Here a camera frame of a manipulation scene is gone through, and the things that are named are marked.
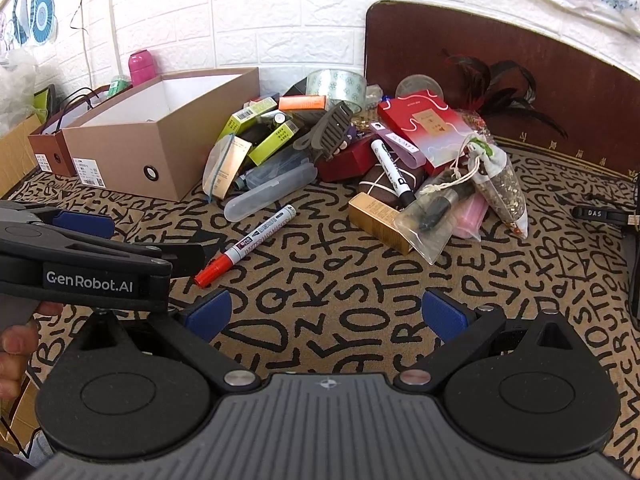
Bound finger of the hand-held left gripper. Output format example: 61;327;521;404
0;200;117;242
0;225;208;278

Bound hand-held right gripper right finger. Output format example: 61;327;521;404
394;287;577;392

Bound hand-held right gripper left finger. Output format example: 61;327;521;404
75;287;262;393

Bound red marker pen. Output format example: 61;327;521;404
194;204;297;289

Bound brown cardboard shoe box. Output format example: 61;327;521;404
60;67;261;202

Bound clear plastic case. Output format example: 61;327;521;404
223;161;319;222

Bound grey wavy silicone holder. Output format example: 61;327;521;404
295;101;354;161

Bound person's left hand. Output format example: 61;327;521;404
0;302;63;401

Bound clear zip bag dark contents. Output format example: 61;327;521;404
392;180;484;265

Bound open plain cardboard box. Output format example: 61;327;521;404
0;114;45;202

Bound pink packet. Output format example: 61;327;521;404
451;192;489;242

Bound beige box in plastic bag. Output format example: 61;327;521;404
202;133;254;204

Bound gold box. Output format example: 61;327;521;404
348;192;416;256

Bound letter-print tan rug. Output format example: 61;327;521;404
0;137;640;480

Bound dried herb sachet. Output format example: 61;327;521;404
459;132;530;242

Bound brown glasses case white band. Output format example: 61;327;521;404
357;165;427;210

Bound dark grey case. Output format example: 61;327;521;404
234;124;282;150

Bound yellow-green box white label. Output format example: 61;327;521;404
216;104;267;144

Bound white plastic bag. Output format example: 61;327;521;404
0;49;39;134

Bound black marker pen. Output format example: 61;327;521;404
370;139;417;210

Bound pink bottle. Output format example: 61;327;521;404
128;49;153;86

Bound green tube white cap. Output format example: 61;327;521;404
260;110;294;134

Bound dark red box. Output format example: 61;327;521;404
319;137;377;184

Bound red and white gift box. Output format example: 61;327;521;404
377;88;477;167

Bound black stand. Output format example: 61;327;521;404
572;194;640;332

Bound orange box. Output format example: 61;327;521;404
278;95;329;112

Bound black box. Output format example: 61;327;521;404
281;77;314;99

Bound clear glass ball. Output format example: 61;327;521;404
397;74;444;104

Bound black and red feathers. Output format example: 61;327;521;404
442;50;569;139

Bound clear patterned tape roll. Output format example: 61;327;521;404
305;69;369;114

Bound dark wooden headboard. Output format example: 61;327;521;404
364;0;640;177

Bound purple translucent strap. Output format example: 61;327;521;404
370;121;427;167

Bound white cable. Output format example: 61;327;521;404
69;0;127;77

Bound blue fan wall decoration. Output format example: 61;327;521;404
0;0;62;49

